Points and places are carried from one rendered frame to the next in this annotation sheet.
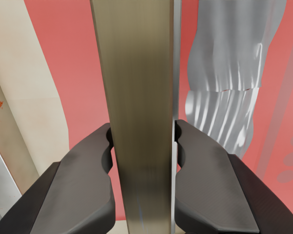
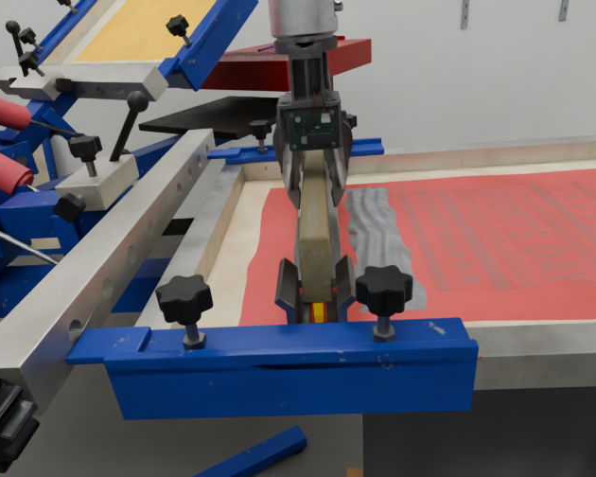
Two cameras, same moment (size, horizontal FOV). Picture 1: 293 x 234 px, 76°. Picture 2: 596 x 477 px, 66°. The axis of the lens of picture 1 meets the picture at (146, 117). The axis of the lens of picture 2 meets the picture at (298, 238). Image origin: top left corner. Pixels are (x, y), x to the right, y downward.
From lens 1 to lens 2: 0.66 m
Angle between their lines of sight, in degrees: 90
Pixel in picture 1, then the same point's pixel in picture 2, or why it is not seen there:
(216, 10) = (359, 212)
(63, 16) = (278, 219)
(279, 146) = (441, 257)
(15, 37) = (248, 224)
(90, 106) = (278, 243)
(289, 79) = (418, 230)
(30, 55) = (252, 228)
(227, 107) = (379, 238)
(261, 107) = (407, 239)
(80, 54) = (282, 227)
